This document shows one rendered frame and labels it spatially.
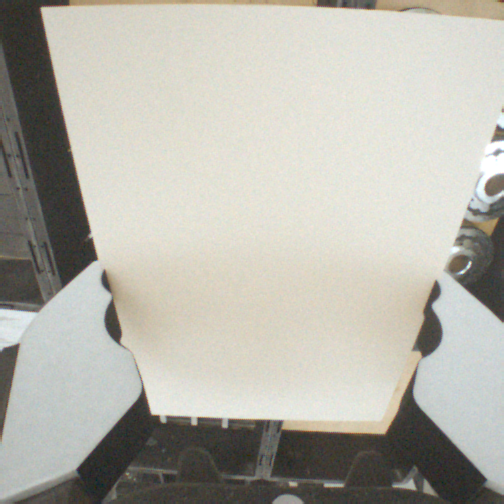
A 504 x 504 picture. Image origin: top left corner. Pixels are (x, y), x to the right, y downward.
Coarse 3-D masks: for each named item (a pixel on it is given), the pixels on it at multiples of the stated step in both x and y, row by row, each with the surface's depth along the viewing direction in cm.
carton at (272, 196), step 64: (64, 64) 7; (128, 64) 7; (192, 64) 7; (256, 64) 7; (320, 64) 7; (384, 64) 7; (448, 64) 7; (128, 128) 8; (192, 128) 8; (256, 128) 8; (320, 128) 8; (384, 128) 8; (448, 128) 8; (128, 192) 9; (192, 192) 9; (256, 192) 9; (320, 192) 9; (384, 192) 9; (448, 192) 9; (128, 256) 10; (192, 256) 10; (256, 256) 10; (320, 256) 10; (384, 256) 10; (448, 256) 10; (128, 320) 11; (192, 320) 11; (256, 320) 11; (320, 320) 11; (384, 320) 11; (192, 384) 13; (256, 384) 13; (320, 384) 13; (384, 384) 13
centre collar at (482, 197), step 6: (486, 168) 33; (492, 168) 33; (498, 168) 33; (480, 174) 33; (486, 174) 33; (492, 174) 33; (480, 180) 33; (486, 180) 33; (480, 186) 34; (474, 192) 34; (480, 192) 34; (498, 192) 34; (480, 198) 34; (486, 198) 34; (492, 198) 34; (498, 198) 34
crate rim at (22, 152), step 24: (336, 0) 21; (0, 24) 22; (0, 48) 23; (0, 72) 24; (0, 96) 24; (24, 144) 26; (24, 168) 28; (24, 192) 29; (48, 240) 31; (48, 264) 33
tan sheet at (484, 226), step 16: (384, 0) 28; (400, 0) 28; (416, 0) 28; (432, 0) 28; (448, 0) 28; (464, 0) 28; (480, 0) 28; (464, 16) 29; (480, 16) 29; (496, 16) 29; (480, 224) 40
